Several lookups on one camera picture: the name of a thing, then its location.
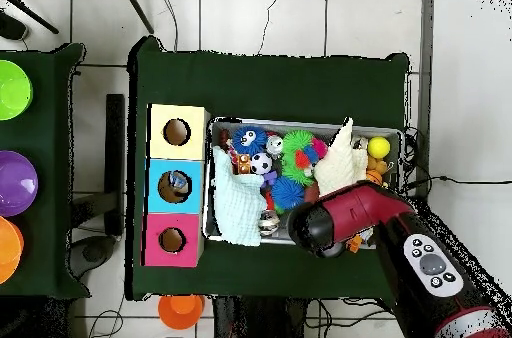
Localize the blue spiky ball with eyes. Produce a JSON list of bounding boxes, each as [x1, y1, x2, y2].
[[232, 125, 268, 156]]

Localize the mint muslin cloth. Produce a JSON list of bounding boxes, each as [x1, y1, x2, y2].
[[211, 145, 268, 247]]

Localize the silver wire mesh bin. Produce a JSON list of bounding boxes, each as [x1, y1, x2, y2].
[[202, 115, 405, 250]]

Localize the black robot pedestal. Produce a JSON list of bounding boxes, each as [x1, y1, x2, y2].
[[211, 295, 309, 338]]

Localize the cream muslin cloth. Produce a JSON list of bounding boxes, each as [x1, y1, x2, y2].
[[313, 116, 368, 197]]

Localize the person's foot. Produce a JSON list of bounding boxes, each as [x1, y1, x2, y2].
[[0, 9, 30, 42]]

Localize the orange plastic cup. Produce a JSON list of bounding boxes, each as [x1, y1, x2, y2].
[[157, 294, 206, 331]]

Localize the black floor post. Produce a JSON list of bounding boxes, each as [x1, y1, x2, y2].
[[104, 93, 126, 237]]

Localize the grey round stand base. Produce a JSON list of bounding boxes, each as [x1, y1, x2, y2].
[[68, 234, 118, 280]]

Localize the black and white soccer ball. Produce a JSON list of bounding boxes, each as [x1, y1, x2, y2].
[[250, 152, 274, 176]]

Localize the dark green tablecloth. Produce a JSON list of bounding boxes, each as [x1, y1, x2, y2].
[[0, 42, 91, 301], [125, 35, 411, 302]]

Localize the orange plastic bowl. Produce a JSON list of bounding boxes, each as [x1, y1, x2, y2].
[[0, 215, 25, 286]]

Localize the green plastic bowl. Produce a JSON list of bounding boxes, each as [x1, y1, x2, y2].
[[0, 59, 34, 122]]

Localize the black stand legs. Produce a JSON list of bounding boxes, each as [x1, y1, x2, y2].
[[0, 0, 155, 35]]

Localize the clear plastic packet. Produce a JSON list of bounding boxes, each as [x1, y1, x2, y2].
[[166, 171, 190, 194]]

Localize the purple plastic bowl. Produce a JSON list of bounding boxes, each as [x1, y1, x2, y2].
[[0, 150, 40, 218]]

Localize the grey floor cable cover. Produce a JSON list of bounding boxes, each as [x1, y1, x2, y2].
[[415, 0, 436, 199]]

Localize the green spiky rubber ball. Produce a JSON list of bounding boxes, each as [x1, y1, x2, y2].
[[281, 129, 315, 154]]

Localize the multicoloured spiky caterpillar toy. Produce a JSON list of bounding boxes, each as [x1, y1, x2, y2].
[[281, 137, 329, 187]]

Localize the wooden box with three holes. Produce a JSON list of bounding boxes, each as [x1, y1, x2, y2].
[[140, 103, 211, 268]]

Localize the long orange toy block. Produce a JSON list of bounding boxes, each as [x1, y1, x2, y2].
[[345, 233, 364, 253]]

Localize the large yellow ball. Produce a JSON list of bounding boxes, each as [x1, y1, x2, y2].
[[367, 136, 392, 160]]

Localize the thin black floor cable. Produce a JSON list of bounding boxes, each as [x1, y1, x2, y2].
[[403, 175, 512, 186]]

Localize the blue spiky rubber ball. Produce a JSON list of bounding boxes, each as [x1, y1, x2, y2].
[[270, 176, 307, 211]]

